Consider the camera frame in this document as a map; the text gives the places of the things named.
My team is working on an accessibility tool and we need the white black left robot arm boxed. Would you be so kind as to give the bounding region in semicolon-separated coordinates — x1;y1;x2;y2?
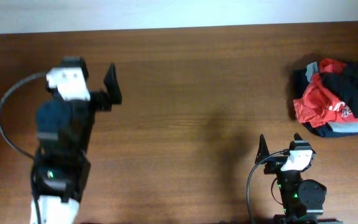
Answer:
30;64;122;223

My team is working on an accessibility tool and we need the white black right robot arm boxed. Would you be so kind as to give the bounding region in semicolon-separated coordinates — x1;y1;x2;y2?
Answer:
255;133;327;223

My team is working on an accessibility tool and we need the red printed t-shirt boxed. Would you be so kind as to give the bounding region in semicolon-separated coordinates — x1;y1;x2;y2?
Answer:
293;58;358;128

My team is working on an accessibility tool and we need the navy folded garment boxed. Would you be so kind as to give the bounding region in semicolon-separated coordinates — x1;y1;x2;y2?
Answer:
292;68;358;138

